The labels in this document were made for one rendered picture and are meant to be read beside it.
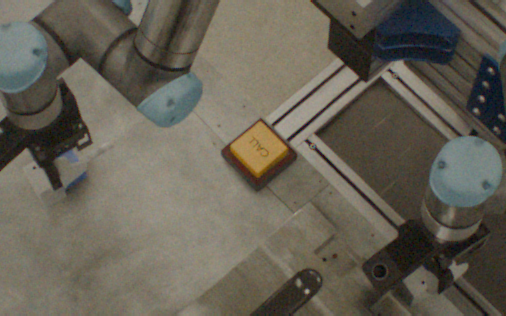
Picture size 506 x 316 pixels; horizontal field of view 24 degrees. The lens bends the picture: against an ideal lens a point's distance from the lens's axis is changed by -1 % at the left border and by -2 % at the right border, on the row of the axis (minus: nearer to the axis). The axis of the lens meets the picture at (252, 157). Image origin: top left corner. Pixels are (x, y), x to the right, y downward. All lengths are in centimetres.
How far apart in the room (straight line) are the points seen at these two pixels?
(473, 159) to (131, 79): 40
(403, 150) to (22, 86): 117
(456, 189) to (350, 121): 114
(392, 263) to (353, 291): 10
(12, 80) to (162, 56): 18
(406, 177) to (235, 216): 74
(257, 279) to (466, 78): 49
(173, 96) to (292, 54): 139
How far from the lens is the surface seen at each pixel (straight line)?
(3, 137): 158
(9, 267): 172
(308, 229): 161
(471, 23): 172
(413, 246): 149
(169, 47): 134
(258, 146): 171
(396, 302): 161
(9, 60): 140
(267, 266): 159
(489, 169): 133
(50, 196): 172
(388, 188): 238
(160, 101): 137
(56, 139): 158
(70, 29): 143
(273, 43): 276
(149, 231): 171
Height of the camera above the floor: 239
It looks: 66 degrees down
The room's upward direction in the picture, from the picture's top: 1 degrees counter-clockwise
